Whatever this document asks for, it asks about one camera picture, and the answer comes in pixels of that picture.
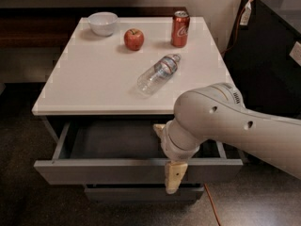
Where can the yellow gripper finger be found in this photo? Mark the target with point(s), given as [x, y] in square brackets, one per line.
[174, 172]
[159, 129]

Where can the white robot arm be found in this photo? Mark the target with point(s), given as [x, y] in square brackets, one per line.
[217, 112]

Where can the white top drawer cabinet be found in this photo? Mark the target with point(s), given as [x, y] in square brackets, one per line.
[97, 76]

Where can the red cola can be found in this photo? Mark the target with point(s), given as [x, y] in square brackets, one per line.
[179, 31]

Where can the clear plastic water bottle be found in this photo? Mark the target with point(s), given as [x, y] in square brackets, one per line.
[157, 75]

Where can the white wall outlet plate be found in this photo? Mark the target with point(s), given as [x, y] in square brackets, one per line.
[295, 54]

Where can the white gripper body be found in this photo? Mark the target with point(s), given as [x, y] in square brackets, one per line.
[173, 148]

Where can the grey top drawer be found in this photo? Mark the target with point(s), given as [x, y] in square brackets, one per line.
[105, 153]

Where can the red apple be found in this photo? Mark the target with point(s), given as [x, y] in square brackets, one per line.
[133, 39]

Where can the grey bottom drawer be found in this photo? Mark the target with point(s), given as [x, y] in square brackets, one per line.
[142, 193]

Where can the grey drawer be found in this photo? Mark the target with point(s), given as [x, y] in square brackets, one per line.
[142, 193]
[105, 153]

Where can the white bowl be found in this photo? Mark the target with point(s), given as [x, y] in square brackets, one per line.
[103, 23]

